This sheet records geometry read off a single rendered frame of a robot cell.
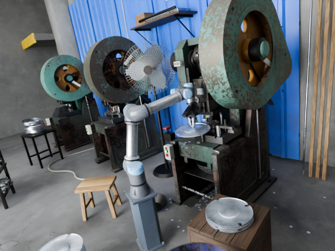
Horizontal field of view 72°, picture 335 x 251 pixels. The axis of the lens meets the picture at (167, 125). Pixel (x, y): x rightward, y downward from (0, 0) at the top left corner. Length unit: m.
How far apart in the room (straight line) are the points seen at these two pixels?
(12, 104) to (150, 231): 6.65
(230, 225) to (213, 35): 1.11
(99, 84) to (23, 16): 5.70
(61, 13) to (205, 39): 5.64
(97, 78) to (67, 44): 3.91
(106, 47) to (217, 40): 1.78
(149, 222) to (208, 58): 1.21
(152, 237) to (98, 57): 2.02
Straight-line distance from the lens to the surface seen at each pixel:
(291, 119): 3.00
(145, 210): 1.77
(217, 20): 1.51
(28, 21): 8.33
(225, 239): 1.47
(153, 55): 2.61
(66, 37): 6.76
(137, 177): 1.66
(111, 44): 3.01
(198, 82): 1.98
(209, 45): 1.48
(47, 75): 4.47
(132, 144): 1.73
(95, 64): 2.89
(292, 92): 2.93
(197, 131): 1.85
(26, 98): 8.02
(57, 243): 1.84
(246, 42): 1.76
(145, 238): 1.89
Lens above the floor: 1.34
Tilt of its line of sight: 15 degrees down
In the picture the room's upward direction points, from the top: 9 degrees counter-clockwise
